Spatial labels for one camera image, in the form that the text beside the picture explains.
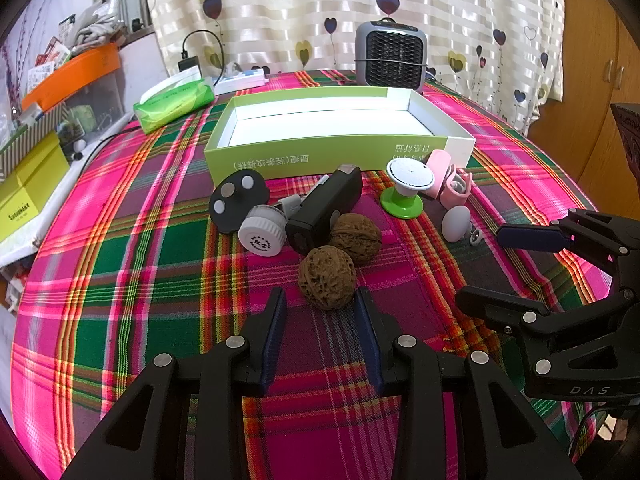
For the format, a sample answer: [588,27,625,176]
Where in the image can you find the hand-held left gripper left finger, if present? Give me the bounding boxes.
[60,287,288,480]

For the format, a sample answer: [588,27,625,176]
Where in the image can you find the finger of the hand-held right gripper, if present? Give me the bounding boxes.
[496,207,640,286]
[455,285,640,356]

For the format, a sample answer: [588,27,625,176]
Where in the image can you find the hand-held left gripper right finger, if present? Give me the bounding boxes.
[352,287,583,480]

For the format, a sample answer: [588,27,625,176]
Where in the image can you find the grey oval gadget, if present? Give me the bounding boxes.
[441,206,483,247]

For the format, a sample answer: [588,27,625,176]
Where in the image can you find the brown walnut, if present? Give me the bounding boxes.
[329,213,383,263]
[298,245,357,307]

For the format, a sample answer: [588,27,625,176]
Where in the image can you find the pink clip holder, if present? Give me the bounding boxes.
[439,167,474,208]

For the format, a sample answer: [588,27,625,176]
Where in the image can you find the pink piece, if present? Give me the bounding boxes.
[429,150,455,200]

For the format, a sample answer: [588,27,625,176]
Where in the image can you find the green and white round stand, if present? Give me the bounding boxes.
[380,157,437,220]

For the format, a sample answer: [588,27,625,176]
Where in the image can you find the black rectangular device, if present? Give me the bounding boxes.
[285,162,363,256]

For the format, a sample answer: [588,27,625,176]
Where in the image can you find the black holder with metal discs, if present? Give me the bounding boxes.
[209,168,271,235]

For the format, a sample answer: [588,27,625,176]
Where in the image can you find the green and white cardboard box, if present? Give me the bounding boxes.
[202,86,477,183]

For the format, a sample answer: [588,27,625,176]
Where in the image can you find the dark patterned object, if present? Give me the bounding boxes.
[611,104,640,186]

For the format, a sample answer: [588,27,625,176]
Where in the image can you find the wooden cabinet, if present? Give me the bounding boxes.
[525,0,640,211]

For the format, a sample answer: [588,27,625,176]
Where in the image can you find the grey space heater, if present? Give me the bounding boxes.
[354,17,428,96]

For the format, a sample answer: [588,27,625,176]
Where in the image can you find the green tissue pack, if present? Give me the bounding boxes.
[132,67,217,135]

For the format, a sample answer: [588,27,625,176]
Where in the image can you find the white power strip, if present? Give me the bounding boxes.
[214,62,267,96]

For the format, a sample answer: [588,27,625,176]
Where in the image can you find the white side table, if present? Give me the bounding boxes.
[0,110,138,266]

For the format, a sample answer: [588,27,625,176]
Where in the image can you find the yellow-green box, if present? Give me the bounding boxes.
[0,130,71,243]

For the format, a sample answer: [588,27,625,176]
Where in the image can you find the striped box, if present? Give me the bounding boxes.
[0,120,66,183]

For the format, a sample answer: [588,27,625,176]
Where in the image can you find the striped curtain with hearts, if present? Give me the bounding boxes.
[140,0,566,133]

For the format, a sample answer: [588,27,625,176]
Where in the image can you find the clear bin with orange lid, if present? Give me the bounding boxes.
[20,42,133,161]

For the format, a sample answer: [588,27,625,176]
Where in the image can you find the stack of paper packets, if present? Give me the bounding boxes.
[25,15,76,93]

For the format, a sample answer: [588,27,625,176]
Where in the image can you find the grey cloth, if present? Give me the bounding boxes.
[72,7,126,48]

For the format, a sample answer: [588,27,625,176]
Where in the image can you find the black charger with cable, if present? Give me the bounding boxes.
[177,30,226,81]

